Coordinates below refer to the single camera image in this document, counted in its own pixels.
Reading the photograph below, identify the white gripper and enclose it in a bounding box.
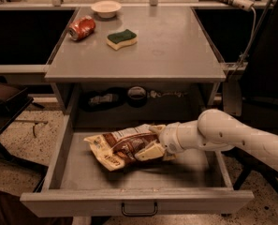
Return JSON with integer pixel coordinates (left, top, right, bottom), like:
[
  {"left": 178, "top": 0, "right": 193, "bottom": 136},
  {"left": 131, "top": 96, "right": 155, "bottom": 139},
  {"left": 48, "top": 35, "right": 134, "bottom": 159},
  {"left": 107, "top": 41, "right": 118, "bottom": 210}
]
[{"left": 135, "top": 123, "right": 180, "bottom": 161}]

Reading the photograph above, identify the brown chip bag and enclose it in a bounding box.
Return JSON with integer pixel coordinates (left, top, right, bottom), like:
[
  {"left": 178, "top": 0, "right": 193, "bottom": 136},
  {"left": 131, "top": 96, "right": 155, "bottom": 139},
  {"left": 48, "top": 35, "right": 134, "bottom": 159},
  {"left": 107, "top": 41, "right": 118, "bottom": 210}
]
[{"left": 83, "top": 123, "right": 177, "bottom": 173}]

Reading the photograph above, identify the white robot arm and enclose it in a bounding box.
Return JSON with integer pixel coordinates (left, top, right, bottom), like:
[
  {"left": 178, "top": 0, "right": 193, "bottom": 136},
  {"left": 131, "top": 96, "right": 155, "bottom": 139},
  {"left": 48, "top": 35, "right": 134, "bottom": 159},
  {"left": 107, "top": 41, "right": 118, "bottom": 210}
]
[{"left": 135, "top": 109, "right": 278, "bottom": 172}]

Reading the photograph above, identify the grey counter cabinet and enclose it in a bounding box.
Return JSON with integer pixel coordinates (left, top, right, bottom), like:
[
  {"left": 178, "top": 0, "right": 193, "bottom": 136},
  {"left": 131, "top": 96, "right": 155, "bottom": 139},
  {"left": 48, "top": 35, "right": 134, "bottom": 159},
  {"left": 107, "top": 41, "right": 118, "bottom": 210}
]
[{"left": 46, "top": 6, "right": 226, "bottom": 123}]

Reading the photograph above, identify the grey open drawer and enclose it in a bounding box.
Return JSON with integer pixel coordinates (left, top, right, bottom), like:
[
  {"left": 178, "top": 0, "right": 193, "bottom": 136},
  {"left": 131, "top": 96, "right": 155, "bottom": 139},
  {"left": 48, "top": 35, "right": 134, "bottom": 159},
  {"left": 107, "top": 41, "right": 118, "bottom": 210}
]
[{"left": 20, "top": 112, "right": 255, "bottom": 218}]

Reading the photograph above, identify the black tape roll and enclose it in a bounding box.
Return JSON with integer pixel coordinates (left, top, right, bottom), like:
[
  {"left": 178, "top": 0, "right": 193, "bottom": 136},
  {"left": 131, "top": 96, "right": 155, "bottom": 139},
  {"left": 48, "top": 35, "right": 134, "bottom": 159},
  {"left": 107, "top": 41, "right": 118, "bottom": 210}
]
[{"left": 126, "top": 86, "right": 147, "bottom": 108}]

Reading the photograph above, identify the green and yellow sponge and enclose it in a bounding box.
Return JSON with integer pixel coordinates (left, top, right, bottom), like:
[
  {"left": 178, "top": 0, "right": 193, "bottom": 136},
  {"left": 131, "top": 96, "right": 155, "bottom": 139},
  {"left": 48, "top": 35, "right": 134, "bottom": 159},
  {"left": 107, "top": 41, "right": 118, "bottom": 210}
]
[{"left": 107, "top": 29, "right": 138, "bottom": 51}]

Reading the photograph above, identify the black office chair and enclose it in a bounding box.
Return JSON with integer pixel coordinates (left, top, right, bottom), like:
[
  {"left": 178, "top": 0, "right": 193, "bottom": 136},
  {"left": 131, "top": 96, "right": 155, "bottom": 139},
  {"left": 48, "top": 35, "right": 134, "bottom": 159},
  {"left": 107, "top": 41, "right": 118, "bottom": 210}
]
[{"left": 216, "top": 0, "right": 278, "bottom": 204}]

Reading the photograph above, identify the crushed red soda can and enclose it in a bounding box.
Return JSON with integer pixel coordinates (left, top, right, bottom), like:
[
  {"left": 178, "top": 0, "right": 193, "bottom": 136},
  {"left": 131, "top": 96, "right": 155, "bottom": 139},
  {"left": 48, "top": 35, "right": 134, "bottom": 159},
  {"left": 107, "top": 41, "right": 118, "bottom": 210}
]
[{"left": 68, "top": 15, "right": 95, "bottom": 41}]

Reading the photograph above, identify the white bowl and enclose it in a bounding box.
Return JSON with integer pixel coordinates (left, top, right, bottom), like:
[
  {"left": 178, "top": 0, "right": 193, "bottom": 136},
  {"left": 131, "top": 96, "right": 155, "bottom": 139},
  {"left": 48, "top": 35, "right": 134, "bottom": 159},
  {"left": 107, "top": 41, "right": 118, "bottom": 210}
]
[{"left": 91, "top": 0, "right": 122, "bottom": 19}]

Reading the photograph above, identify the black drawer handle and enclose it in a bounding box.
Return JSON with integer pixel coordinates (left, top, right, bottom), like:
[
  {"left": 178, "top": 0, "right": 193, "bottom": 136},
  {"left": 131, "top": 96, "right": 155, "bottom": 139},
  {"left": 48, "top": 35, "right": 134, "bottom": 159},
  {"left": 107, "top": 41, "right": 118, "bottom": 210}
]
[{"left": 121, "top": 202, "right": 158, "bottom": 217}]

